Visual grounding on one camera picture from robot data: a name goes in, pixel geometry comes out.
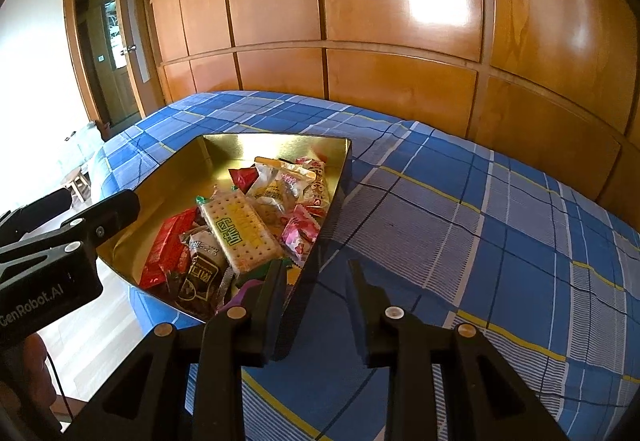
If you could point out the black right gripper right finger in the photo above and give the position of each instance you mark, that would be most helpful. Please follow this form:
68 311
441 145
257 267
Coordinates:
484 397

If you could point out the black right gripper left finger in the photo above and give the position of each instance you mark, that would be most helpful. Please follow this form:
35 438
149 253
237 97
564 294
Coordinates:
186 384

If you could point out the red long snack packet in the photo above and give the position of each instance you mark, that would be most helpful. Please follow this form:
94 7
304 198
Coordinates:
168 258

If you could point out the brown chocolate snack packet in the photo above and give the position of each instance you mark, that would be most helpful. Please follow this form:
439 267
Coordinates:
199 278

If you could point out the purple snack packet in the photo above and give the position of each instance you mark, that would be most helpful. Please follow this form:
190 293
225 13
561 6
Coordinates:
244 293

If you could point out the white small candy packet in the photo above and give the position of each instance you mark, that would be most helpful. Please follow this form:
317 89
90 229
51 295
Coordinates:
202 242

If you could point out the cream cracker packet green text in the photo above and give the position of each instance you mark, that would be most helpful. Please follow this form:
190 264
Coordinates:
245 239

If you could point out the pink floral candy packet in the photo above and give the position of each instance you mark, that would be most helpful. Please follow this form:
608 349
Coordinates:
300 234

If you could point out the pale yellow snack packet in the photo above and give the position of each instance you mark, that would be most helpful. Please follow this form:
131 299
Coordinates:
279 187

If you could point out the puffed rice bar packet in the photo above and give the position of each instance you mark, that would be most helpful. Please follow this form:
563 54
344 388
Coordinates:
315 197

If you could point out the red crinkled candy packet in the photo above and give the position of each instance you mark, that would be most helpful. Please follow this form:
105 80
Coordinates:
243 178

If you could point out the left hand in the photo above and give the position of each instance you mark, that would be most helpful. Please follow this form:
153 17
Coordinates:
27 393

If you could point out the small wooden stool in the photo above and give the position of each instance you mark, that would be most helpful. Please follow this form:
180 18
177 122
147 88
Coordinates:
78 184

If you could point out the blue plaid bed sheet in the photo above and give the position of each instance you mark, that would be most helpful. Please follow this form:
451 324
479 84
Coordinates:
454 232

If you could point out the wooden door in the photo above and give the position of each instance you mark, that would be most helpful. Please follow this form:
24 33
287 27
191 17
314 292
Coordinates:
114 60

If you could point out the wooden wardrobe wall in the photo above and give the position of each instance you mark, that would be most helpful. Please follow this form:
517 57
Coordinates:
551 83

